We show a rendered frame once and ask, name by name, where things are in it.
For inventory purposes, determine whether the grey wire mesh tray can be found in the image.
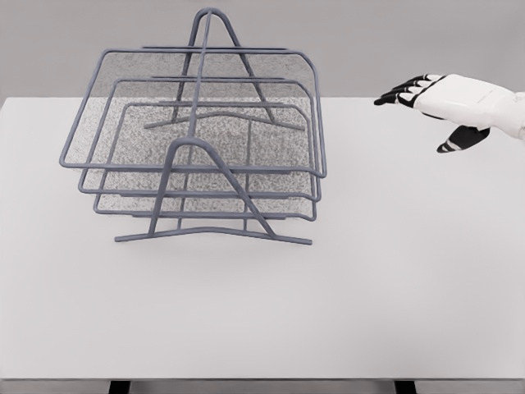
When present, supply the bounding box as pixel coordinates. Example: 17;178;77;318
93;102;319;223
77;76;323;204
59;48;328;179

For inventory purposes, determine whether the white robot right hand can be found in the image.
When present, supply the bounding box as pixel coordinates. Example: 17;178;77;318
373;73;515;154

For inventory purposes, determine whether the grey wire rack frame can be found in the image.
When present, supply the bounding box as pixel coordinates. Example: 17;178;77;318
114;7;313;246

